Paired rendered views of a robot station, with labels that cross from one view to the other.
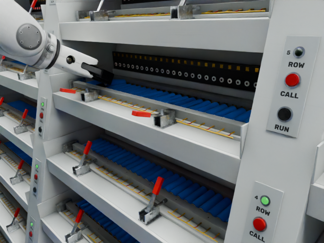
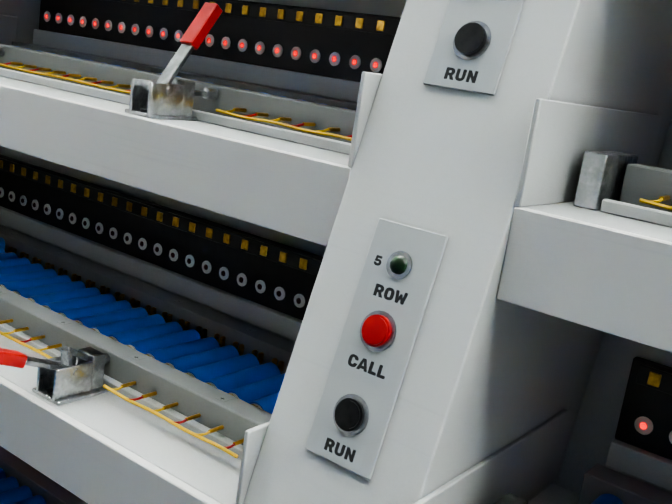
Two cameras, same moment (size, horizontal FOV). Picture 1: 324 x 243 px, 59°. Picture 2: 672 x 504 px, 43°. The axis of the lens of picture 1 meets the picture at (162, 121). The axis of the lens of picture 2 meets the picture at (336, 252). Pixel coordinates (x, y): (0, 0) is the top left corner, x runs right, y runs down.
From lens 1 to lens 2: 0.08 m
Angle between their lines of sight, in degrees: 14
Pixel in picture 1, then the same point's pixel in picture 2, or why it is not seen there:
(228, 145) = (220, 477)
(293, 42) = (391, 238)
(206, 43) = (204, 193)
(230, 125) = (238, 420)
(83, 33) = not seen: outside the picture
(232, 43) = (264, 207)
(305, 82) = (405, 341)
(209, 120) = (191, 399)
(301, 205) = not seen: outside the picture
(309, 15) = (431, 182)
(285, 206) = not seen: outside the picture
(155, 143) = (30, 443)
